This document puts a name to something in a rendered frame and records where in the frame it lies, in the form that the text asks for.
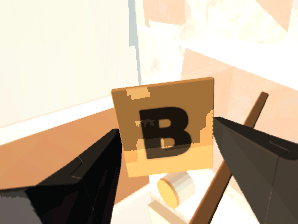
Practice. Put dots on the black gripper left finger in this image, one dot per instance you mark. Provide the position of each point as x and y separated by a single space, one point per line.
81 192

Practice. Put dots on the orange tile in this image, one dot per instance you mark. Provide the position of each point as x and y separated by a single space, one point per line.
166 127

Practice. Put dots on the beige flat box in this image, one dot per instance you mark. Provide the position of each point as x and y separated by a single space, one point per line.
161 215

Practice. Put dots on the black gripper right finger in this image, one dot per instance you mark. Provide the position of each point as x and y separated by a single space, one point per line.
265 168

